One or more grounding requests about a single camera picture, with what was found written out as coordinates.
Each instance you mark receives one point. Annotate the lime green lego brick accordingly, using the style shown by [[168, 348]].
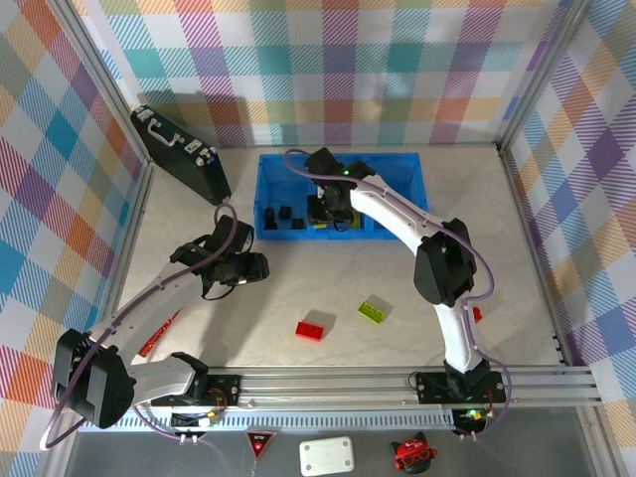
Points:
[[320, 226], [373, 311], [356, 220]]

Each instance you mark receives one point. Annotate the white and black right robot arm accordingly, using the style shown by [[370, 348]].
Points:
[[392, 213]]

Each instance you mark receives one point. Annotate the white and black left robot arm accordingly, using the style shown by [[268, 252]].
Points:
[[159, 293]]

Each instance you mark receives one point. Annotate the black lego piece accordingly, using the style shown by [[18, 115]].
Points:
[[270, 217], [285, 212], [297, 224]]

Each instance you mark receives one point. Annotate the blue plastic storage bin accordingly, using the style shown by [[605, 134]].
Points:
[[283, 184], [318, 236], [397, 199]]

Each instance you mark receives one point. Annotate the black carrying case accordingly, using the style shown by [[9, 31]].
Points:
[[181, 156]]

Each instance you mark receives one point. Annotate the small red lego brick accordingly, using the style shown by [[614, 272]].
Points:
[[477, 314]]

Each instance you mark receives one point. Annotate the red triangle sign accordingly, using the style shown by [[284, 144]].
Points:
[[260, 442]]

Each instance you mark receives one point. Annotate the white rectangular plate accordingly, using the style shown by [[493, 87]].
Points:
[[326, 455]]

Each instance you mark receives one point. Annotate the red cat figurine with glasses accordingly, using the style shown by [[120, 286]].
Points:
[[413, 453]]

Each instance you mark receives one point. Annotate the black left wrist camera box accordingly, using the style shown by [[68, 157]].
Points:
[[256, 267]]

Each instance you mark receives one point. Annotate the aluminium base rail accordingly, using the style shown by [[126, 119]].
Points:
[[323, 385]]

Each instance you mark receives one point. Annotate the aluminium frame post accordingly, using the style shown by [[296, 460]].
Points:
[[541, 74], [99, 84]]

